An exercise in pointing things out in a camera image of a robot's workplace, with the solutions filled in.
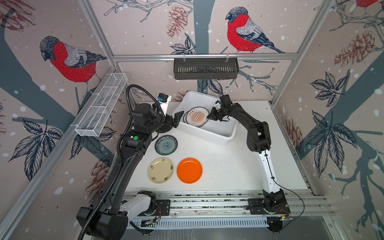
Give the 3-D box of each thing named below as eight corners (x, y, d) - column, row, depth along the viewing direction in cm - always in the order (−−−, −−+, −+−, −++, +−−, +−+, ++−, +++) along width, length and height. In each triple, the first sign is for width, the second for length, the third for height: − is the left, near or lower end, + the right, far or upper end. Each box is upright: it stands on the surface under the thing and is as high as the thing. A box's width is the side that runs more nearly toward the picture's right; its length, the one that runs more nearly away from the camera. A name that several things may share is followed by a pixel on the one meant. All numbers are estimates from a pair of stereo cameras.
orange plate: (175, 183, 83) (175, 182, 82) (178, 158, 93) (177, 157, 91) (202, 183, 83) (202, 182, 82) (201, 158, 93) (201, 157, 91)
